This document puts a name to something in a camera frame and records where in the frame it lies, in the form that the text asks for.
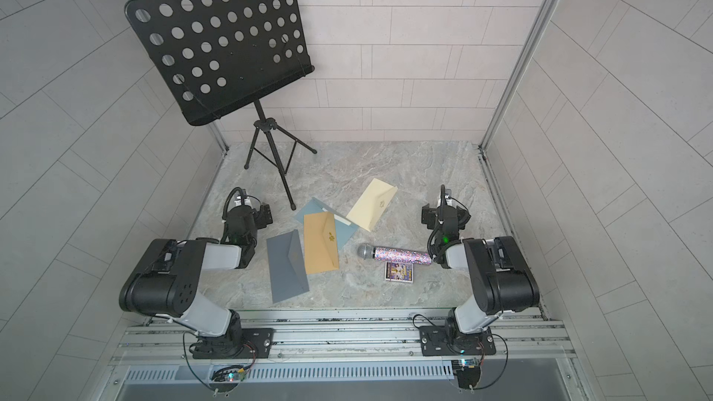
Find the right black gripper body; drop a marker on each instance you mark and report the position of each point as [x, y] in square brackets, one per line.
[429, 216]

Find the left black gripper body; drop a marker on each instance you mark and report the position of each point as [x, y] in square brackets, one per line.
[262, 215]

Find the cream yellow envelope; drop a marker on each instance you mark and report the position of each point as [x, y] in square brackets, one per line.
[371, 205]

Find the light blue envelope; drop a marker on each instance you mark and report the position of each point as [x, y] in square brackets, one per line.
[344, 228]

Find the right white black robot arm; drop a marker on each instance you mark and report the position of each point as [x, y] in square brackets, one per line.
[501, 279]

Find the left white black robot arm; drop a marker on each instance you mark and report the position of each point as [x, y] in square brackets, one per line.
[165, 281]

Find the dark grey envelope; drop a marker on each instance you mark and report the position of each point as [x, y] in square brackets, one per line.
[287, 270]

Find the tan kraft envelope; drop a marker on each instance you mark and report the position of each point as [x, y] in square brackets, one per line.
[321, 251]

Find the small colourful card box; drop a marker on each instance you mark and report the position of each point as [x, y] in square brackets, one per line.
[399, 272]

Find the purple glitter microphone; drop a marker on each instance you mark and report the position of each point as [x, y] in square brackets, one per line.
[393, 255]

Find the right circuit board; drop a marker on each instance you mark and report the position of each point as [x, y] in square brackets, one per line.
[467, 374]

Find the circuit board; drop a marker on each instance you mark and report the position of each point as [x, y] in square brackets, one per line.
[467, 374]
[226, 379]

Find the left circuit board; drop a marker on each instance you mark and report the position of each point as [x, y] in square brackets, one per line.
[226, 379]

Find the black perforated music stand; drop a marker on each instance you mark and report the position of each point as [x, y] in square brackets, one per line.
[219, 56]

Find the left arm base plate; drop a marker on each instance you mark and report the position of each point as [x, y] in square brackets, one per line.
[252, 343]

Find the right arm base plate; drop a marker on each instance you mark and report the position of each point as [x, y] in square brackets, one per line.
[445, 341]

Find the aluminium mounting rail frame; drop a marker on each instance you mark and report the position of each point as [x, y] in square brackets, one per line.
[352, 335]

